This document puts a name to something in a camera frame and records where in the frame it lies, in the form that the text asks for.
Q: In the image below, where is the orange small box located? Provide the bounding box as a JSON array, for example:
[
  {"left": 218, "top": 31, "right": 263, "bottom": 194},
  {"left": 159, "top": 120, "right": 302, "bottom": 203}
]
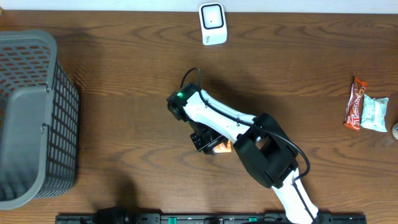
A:
[{"left": 213, "top": 140, "right": 232, "bottom": 154}]

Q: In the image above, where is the red chocolate bar wrapper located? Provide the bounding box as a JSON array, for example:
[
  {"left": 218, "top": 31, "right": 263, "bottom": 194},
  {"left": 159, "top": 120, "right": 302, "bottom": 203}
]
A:
[{"left": 343, "top": 77, "right": 368, "bottom": 131}]

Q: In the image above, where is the mint green wipes packet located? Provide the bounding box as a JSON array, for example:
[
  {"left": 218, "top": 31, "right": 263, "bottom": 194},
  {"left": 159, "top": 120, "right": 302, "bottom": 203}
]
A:
[{"left": 361, "top": 95, "right": 389, "bottom": 133}]

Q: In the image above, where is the green lid jar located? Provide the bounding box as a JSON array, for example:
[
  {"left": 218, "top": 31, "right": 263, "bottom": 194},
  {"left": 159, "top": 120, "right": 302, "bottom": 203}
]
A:
[{"left": 392, "top": 123, "right": 398, "bottom": 139}]

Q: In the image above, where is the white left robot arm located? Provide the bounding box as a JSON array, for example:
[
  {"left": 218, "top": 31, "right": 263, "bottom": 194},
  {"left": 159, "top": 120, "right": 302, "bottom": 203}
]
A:
[{"left": 93, "top": 207, "right": 136, "bottom": 224}]

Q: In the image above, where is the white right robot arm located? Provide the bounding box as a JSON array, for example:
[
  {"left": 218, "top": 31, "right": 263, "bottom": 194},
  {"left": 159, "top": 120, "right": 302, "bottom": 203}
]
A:
[{"left": 167, "top": 83, "right": 321, "bottom": 223}]

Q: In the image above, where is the white barcode scanner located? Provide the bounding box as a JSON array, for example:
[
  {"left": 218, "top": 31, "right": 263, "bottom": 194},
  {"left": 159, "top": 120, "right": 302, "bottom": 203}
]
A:
[{"left": 199, "top": 2, "right": 228, "bottom": 45}]

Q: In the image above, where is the grey plastic basket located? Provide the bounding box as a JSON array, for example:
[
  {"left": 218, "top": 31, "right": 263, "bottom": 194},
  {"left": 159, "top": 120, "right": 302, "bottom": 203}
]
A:
[{"left": 1, "top": 30, "right": 80, "bottom": 210}]

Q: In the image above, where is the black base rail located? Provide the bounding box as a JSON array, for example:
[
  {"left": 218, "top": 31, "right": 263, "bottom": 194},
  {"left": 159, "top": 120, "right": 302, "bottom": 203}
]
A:
[{"left": 55, "top": 212, "right": 368, "bottom": 224}]

